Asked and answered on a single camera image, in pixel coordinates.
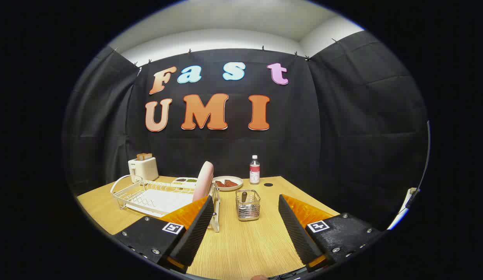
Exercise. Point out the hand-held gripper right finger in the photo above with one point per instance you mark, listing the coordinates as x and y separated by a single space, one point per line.
297 229

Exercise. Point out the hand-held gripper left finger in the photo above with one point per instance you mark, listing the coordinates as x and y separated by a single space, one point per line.
194 233

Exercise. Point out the pink plate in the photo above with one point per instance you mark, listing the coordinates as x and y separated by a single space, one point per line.
204 179

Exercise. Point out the white divided sauce dish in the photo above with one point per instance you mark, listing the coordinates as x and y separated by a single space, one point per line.
183 181

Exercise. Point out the white plate with meat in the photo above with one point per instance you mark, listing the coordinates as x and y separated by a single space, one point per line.
227 188

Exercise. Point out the red meat slices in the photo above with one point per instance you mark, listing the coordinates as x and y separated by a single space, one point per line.
225 183

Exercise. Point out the clear red label bottle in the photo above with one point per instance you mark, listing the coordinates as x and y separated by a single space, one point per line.
254 171

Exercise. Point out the cream toaster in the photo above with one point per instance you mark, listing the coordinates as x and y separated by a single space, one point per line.
146 170

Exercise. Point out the toast slice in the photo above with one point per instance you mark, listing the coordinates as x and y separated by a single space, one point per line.
144 156

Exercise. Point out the black backdrop cloth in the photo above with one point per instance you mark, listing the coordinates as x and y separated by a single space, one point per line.
323 136

